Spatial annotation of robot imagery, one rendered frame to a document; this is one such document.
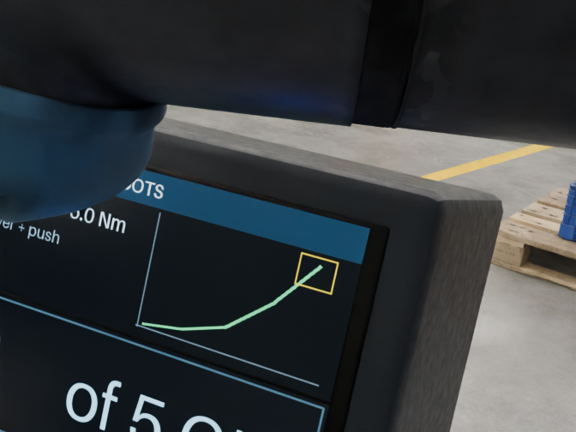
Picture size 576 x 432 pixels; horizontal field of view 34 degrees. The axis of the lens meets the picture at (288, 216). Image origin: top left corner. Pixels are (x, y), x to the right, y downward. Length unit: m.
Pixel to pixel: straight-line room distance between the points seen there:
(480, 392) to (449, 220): 2.53
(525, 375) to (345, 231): 2.70
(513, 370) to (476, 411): 0.31
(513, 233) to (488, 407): 1.12
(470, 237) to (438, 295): 0.03
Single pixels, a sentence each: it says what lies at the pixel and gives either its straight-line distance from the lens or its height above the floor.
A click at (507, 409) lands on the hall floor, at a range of 2.76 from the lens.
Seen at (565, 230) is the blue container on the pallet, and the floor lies 0.19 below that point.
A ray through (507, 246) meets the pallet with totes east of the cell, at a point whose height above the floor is 0.09.
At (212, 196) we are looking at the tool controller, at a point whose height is 1.24.
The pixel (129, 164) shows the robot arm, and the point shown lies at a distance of 0.16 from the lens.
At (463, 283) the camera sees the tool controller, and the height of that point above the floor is 1.21.
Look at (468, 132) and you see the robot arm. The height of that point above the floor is 1.30.
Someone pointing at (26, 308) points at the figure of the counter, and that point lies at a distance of 0.35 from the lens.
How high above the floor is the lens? 1.34
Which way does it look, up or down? 20 degrees down
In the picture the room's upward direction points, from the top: 6 degrees clockwise
